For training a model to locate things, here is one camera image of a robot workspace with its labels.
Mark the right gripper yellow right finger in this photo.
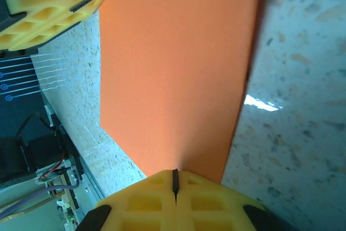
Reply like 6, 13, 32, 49
175, 170, 297, 231

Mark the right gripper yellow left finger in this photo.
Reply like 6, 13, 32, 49
77, 169, 178, 231

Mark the orange paper sheet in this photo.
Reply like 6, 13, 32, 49
98, 0, 264, 186

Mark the long aluminium mounting rail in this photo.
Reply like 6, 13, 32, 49
44, 98, 108, 204

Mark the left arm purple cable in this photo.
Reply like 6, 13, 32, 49
0, 179, 81, 217

